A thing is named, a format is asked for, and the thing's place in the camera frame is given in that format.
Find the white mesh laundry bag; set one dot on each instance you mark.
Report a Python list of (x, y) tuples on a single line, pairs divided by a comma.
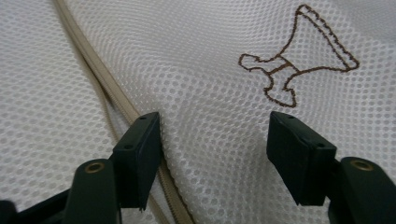
[(202, 62)]

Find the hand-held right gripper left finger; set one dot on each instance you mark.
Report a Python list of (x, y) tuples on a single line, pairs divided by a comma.
[(137, 155)]

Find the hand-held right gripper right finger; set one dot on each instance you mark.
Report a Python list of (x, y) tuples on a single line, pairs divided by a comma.
[(295, 155)]

